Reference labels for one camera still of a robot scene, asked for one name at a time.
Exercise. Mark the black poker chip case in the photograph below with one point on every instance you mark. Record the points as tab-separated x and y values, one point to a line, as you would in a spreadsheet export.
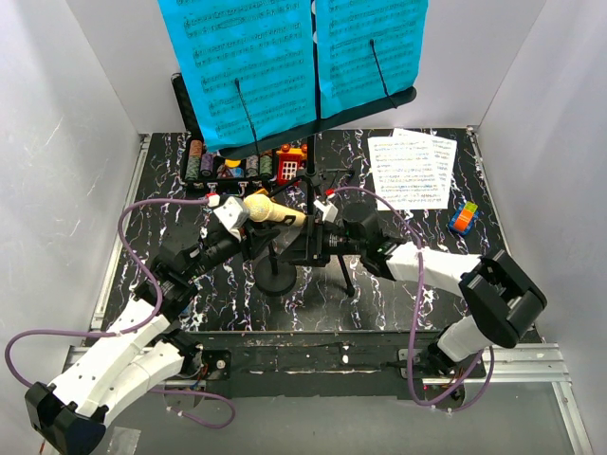
205	171

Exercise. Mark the yellow dealer button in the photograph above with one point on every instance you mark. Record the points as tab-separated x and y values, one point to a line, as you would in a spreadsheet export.
231	163

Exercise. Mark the red yellow toy block house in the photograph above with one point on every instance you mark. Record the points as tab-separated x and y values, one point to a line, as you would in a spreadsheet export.
290	160

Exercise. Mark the blue sheet music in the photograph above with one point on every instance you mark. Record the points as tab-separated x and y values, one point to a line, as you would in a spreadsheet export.
367	50
248	66

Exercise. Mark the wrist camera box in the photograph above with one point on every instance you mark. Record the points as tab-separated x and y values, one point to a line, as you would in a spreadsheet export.
328	210
231	211

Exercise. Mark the black music stand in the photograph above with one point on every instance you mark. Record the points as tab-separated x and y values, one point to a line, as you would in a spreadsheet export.
309	132

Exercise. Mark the white sheet music page under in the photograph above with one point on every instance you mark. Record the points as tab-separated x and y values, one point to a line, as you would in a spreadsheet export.
444	151

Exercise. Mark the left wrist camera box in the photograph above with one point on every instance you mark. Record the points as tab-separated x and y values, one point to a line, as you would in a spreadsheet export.
231	211

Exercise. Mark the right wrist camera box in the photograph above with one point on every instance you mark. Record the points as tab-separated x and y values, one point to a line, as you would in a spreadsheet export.
328	210

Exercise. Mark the blue sheet music left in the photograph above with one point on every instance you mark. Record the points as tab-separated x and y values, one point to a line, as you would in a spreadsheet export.
248	66

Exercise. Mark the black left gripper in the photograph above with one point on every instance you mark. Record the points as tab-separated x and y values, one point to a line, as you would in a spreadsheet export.
254	239

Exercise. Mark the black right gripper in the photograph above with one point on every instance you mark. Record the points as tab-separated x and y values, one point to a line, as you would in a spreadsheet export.
316	229

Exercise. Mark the blue sheet music right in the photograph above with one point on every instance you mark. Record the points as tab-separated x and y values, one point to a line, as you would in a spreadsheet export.
367	50

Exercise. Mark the white sheet music page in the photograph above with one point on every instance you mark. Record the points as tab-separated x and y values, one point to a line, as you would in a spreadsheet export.
405	173

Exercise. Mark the black microphone stand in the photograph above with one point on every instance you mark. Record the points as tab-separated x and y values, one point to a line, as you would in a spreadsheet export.
273	278

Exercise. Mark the orange green blue block toy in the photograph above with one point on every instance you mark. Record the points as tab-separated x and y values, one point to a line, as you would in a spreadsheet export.
464	218

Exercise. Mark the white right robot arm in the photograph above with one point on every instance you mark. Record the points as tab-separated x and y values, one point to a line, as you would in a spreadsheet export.
503	301

